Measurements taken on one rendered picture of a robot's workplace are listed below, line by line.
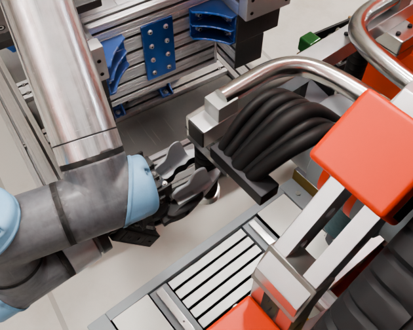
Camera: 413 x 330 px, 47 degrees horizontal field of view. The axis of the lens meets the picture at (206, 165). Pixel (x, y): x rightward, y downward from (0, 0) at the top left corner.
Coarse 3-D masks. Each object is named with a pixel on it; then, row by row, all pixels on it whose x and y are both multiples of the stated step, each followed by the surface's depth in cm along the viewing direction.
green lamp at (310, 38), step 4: (308, 32) 117; (304, 36) 116; (308, 36) 116; (312, 36) 116; (316, 36) 116; (300, 40) 117; (304, 40) 116; (308, 40) 116; (312, 40) 116; (316, 40) 116; (320, 40) 116; (300, 44) 117; (304, 44) 116; (308, 44) 115; (312, 44) 115; (300, 48) 118; (304, 48) 117
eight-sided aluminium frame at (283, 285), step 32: (320, 192) 46; (320, 224) 48; (352, 224) 44; (288, 256) 48; (320, 256) 46; (352, 256) 47; (256, 288) 53; (288, 288) 47; (320, 288) 46; (288, 320) 50
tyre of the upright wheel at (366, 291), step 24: (408, 240) 36; (384, 264) 37; (408, 264) 36; (360, 288) 38; (384, 288) 37; (408, 288) 36; (336, 312) 40; (360, 312) 38; (384, 312) 37; (408, 312) 36
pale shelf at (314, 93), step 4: (308, 84) 136; (312, 84) 136; (316, 84) 136; (308, 88) 135; (312, 88) 135; (316, 88) 135; (320, 88) 135; (308, 92) 134; (312, 92) 134; (316, 92) 134; (320, 92) 134; (324, 92) 134; (308, 96) 133; (312, 96) 133; (316, 96) 133; (320, 96) 133; (324, 96) 133; (312, 100) 133; (316, 100) 133; (320, 100) 133
